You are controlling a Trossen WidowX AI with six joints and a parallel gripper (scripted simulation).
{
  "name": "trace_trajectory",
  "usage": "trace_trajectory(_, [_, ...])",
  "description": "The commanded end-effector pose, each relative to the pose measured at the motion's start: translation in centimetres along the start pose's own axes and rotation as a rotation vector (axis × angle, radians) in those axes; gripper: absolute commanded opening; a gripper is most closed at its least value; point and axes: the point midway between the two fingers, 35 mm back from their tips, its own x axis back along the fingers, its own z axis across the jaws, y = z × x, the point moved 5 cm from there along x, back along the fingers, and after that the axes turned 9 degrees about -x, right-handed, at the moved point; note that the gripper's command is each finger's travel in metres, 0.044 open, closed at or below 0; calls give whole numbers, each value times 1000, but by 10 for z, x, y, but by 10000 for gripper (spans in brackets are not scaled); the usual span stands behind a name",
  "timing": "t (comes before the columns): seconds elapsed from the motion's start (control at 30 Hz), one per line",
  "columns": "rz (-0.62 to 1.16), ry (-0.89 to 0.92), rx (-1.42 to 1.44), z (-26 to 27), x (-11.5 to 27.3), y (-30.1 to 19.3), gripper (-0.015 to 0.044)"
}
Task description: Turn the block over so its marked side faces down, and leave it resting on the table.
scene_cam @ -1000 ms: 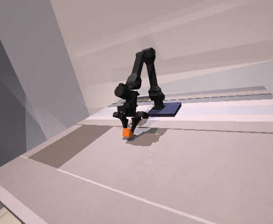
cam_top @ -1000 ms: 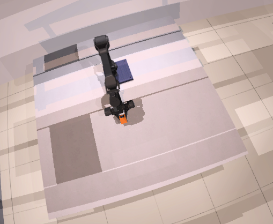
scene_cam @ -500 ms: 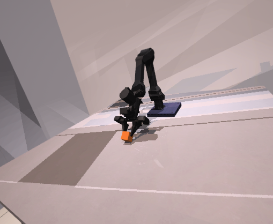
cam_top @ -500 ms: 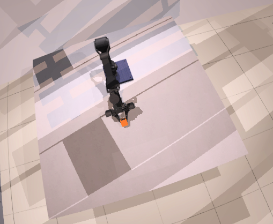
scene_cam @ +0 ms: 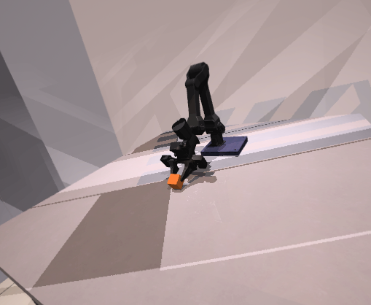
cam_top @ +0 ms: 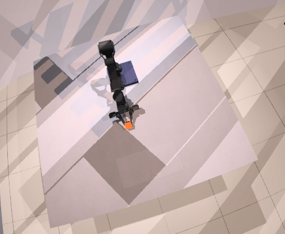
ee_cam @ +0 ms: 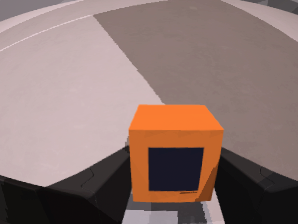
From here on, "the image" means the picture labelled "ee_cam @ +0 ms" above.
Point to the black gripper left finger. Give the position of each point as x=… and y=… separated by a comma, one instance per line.
x=97, y=195

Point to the orange block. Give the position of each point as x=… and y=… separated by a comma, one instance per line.
x=174, y=153

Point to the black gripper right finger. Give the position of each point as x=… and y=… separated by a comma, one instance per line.
x=251, y=194

